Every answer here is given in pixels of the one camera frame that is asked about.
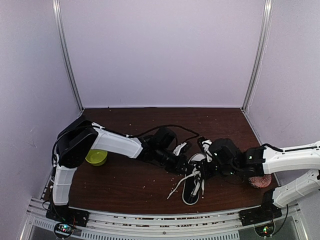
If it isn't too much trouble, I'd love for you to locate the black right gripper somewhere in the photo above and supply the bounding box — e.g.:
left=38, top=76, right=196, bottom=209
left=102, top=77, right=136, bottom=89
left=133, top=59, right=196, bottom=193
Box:
left=196, top=158, right=239, bottom=181

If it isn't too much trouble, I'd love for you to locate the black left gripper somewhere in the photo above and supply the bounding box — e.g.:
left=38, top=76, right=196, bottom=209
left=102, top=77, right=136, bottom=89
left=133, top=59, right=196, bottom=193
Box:
left=155, top=146, right=193, bottom=175

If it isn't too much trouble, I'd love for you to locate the black white canvas sneaker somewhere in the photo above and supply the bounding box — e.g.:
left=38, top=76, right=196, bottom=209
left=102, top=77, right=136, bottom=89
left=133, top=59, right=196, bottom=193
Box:
left=166, top=153, right=207, bottom=206

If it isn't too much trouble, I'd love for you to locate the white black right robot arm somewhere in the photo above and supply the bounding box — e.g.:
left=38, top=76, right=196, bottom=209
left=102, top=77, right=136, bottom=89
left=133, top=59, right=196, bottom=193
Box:
left=197, top=137, right=320, bottom=221

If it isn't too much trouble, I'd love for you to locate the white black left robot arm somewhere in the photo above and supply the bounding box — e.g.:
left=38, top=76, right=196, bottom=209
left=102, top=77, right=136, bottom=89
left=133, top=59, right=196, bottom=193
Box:
left=51, top=120, right=191, bottom=222

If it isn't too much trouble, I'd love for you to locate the red patterned bowl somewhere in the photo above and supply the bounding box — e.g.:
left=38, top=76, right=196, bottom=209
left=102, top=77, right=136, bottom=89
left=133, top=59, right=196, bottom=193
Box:
left=248, top=174, right=272, bottom=189

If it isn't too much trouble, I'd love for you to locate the lime green bowl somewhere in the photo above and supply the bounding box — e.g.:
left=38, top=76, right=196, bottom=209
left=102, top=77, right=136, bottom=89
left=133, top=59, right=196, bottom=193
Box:
left=85, top=149, right=108, bottom=167

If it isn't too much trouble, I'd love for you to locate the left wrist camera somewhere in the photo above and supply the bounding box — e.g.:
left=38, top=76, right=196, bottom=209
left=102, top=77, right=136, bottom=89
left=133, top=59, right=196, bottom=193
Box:
left=172, top=141, right=192, bottom=156

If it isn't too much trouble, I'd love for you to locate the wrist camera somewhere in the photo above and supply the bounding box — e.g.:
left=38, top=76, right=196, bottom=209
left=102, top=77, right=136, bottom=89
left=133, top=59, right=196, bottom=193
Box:
left=197, top=136, right=213, bottom=163
left=172, top=141, right=192, bottom=156

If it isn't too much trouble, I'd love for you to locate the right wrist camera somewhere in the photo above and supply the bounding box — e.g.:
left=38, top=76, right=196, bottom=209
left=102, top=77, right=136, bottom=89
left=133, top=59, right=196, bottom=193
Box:
left=197, top=136, right=213, bottom=163

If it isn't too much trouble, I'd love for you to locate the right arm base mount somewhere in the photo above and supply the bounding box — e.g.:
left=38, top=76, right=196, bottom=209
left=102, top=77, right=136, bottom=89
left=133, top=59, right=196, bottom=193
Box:
left=238, top=188, right=283, bottom=227

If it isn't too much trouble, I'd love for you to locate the front aluminium rail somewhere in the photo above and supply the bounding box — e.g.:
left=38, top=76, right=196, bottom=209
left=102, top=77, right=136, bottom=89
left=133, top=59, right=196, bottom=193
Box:
left=17, top=197, right=310, bottom=240

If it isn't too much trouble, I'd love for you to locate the right aluminium frame post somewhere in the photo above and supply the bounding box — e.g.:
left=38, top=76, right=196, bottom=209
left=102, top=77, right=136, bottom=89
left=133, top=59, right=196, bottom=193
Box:
left=241, top=0, right=274, bottom=113

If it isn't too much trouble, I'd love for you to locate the aluminium frame post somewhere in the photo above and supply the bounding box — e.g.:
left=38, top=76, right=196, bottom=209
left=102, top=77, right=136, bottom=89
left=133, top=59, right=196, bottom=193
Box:
left=241, top=0, right=274, bottom=113
left=52, top=0, right=84, bottom=113

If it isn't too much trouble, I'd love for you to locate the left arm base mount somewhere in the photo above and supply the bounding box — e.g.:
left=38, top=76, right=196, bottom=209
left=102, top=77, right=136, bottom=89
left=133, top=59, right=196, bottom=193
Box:
left=45, top=203, right=90, bottom=227

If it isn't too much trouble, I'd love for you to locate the left aluminium frame post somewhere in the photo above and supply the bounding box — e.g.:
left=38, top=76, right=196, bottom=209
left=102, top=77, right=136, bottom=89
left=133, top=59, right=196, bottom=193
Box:
left=52, top=0, right=84, bottom=113

